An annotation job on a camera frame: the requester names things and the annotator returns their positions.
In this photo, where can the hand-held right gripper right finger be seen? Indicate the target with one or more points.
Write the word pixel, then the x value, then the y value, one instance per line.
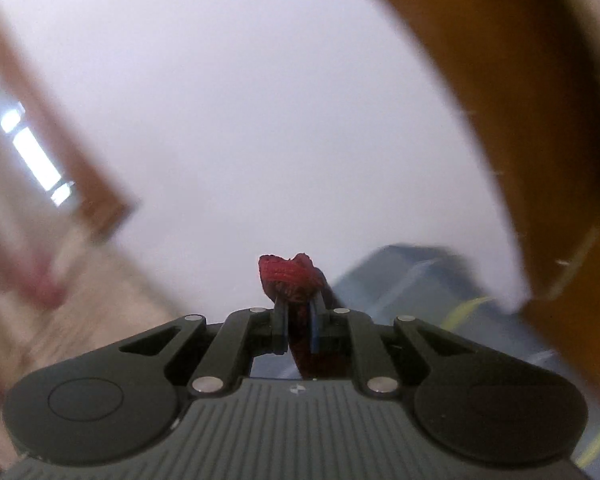
pixel 314 331

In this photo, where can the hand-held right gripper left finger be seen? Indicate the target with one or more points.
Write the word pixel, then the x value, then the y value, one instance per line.
pixel 280 327

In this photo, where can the dark red garment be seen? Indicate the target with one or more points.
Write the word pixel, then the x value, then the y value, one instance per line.
pixel 290 275

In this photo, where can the grey plaid bedsheet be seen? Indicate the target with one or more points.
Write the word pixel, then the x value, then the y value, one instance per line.
pixel 405 280

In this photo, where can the beige patterned blanket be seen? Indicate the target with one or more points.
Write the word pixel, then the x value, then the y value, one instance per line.
pixel 80 285

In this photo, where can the bright window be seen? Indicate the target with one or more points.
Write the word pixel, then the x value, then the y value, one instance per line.
pixel 32 155

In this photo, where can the brown wooden panel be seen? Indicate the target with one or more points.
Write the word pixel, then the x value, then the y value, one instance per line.
pixel 520 85

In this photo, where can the brown wooden frame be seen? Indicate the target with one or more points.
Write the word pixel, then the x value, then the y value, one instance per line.
pixel 82 175

